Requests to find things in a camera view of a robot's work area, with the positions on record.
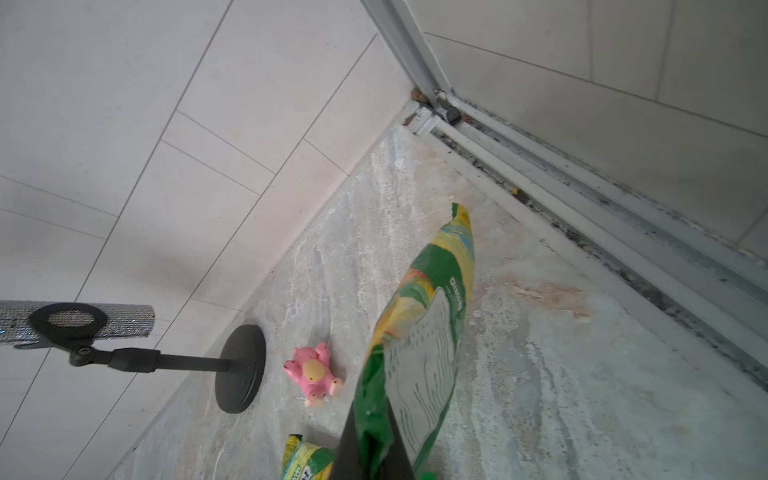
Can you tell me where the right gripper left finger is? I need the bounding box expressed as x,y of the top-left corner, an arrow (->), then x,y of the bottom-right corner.
329,406 -> 368,480

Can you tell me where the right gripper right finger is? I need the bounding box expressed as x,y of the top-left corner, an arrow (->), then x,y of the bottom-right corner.
377,406 -> 416,480

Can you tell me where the green Fox's spring tea bag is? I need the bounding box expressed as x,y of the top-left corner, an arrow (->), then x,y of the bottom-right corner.
281,434 -> 336,480

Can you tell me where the yellow green candy bag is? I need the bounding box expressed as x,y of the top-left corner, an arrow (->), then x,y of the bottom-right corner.
352,203 -> 475,479

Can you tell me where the pink pig toy on table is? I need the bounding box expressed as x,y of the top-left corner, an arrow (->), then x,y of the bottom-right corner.
283,343 -> 344,408

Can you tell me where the black microphone stand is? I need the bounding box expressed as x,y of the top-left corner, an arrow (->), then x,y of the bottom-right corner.
41,324 -> 266,414

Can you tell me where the sparkly silver microphone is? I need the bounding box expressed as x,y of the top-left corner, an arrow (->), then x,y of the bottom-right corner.
1,300 -> 155,345

